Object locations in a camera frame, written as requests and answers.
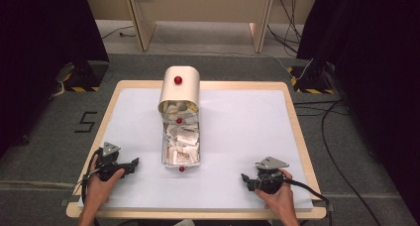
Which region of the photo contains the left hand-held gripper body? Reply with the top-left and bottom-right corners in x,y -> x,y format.
95,141 -> 134,182

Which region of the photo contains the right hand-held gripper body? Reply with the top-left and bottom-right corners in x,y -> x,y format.
253,156 -> 290,195

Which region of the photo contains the person's right hand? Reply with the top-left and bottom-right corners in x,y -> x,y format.
256,169 -> 295,214

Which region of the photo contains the person's left hand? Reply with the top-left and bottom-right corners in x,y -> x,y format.
86,155 -> 126,208

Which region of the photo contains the white table sheet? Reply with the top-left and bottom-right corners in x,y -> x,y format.
77,87 -> 314,210

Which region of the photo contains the heap of flat paper packets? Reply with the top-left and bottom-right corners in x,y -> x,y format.
164,122 -> 200,166

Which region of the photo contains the short open drawer red knob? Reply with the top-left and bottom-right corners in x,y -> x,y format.
160,100 -> 200,125

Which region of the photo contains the pile of packets crumpled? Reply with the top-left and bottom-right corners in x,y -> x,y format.
161,101 -> 199,124

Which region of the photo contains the striped stand base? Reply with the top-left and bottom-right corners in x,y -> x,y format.
286,64 -> 337,96
54,60 -> 110,93

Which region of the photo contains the cream mini drawer cabinet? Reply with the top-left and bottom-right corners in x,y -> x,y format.
157,65 -> 202,115

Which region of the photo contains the black curtain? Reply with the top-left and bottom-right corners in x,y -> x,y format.
0,0 -> 110,159
296,0 -> 420,217

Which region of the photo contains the light wooden desk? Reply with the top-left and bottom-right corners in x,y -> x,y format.
123,0 -> 277,55

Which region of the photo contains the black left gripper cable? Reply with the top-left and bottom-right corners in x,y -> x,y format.
80,148 -> 104,205

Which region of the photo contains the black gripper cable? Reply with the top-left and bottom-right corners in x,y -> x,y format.
80,148 -> 104,205
282,178 -> 332,226

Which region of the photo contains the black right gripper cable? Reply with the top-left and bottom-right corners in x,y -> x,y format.
282,178 -> 332,226

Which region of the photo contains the long black floor cable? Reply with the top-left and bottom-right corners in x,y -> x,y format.
292,99 -> 384,226

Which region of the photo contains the black floor cable with plug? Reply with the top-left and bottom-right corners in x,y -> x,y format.
100,25 -> 137,41

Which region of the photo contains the thin white floor cable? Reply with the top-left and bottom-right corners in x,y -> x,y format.
154,31 -> 314,82

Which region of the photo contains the bundle of black plugged cables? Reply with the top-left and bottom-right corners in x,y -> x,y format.
266,0 -> 303,56

